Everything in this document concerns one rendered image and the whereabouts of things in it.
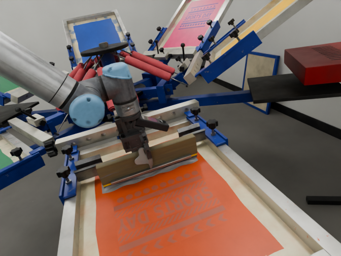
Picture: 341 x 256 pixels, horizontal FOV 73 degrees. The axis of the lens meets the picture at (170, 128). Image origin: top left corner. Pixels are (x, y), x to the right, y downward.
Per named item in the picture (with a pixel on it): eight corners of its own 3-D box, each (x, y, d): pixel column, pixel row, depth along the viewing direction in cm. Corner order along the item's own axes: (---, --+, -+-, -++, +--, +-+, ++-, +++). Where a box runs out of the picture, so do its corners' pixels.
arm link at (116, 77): (97, 66, 69) (125, 59, 70) (109, 101, 74) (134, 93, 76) (99, 71, 62) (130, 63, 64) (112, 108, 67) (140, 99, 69)
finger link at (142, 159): (138, 172, 81) (130, 149, 78) (154, 166, 82) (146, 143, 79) (139, 176, 78) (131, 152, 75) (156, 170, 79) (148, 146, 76)
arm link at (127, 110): (134, 93, 75) (139, 100, 68) (138, 106, 77) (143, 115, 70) (112, 100, 74) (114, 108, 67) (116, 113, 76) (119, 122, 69)
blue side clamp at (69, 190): (81, 206, 77) (74, 190, 74) (66, 212, 76) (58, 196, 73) (83, 160, 104) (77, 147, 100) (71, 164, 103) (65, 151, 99)
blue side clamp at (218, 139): (229, 154, 89) (228, 138, 86) (217, 158, 88) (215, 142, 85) (197, 124, 115) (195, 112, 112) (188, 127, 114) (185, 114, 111)
